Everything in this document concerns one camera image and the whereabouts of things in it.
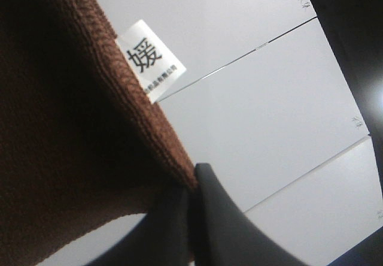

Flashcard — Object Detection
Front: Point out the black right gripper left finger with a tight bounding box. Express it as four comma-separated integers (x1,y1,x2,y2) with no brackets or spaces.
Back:
88,186,189,265

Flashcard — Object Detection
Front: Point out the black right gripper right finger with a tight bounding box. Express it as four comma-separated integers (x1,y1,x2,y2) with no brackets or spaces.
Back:
193,163,304,265

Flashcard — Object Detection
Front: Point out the brown microfibre towel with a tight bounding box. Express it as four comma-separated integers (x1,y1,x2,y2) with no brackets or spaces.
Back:
1,0,197,265

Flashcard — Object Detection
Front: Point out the white towel label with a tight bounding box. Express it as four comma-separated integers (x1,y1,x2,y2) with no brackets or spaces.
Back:
115,20,187,104

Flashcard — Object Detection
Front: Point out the black table cloth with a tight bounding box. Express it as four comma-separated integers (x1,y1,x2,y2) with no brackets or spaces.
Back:
300,0,383,200

